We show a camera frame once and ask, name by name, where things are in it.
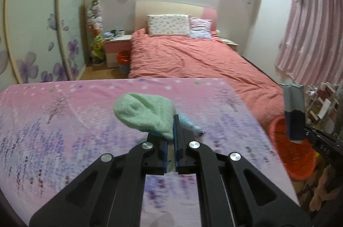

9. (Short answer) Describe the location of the light blue cream tube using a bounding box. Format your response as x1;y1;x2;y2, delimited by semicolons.
178;112;205;136

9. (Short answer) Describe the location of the green sock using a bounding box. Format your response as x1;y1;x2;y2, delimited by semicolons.
113;93;177;140

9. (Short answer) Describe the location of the small orange trash bin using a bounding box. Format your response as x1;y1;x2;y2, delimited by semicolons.
117;50;130;74

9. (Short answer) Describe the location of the orange plastic basket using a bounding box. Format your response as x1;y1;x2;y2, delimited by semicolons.
267;116;316;182

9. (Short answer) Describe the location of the pink floral tablecloth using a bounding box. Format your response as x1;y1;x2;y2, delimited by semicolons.
1;78;296;223

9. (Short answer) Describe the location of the pink striped curtain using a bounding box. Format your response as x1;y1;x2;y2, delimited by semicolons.
275;0;342;85

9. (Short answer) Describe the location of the right bedside table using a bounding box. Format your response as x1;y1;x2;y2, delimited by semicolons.
220;38;239;52

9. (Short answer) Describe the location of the salmon pink duvet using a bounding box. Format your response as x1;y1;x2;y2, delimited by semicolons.
128;28;284;129

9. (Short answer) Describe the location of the pink bedside table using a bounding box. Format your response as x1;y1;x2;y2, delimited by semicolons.
104;35;132;68

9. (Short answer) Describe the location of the white mug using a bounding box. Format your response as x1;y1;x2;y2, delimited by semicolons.
116;30;125;37

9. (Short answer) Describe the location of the pink striped pillow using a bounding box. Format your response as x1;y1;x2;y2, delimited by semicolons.
189;17;212;39

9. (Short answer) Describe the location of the floral white pillow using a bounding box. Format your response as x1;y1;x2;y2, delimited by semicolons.
148;14;190;36

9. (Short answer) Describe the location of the hanging plush toy stack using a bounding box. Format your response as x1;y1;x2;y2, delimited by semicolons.
87;0;105;65

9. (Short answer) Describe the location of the cream pink headboard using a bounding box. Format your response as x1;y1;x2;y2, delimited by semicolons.
134;0;217;32

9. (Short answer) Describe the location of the floral wardrobe sliding door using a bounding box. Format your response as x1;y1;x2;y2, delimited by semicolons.
1;0;87;89

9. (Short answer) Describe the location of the white wire rack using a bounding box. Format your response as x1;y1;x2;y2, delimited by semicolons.
305;82;339;128

